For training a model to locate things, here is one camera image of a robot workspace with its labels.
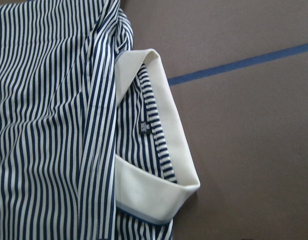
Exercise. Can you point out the striped polo shirt white collar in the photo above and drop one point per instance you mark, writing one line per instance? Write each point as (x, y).
(91, 144)

